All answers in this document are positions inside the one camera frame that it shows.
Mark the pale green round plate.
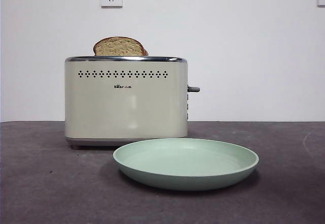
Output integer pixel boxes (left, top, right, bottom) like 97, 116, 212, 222
112, 138, 259, 191

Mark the cream two-slot toaster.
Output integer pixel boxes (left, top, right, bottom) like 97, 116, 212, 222
64, 55, 189, 150

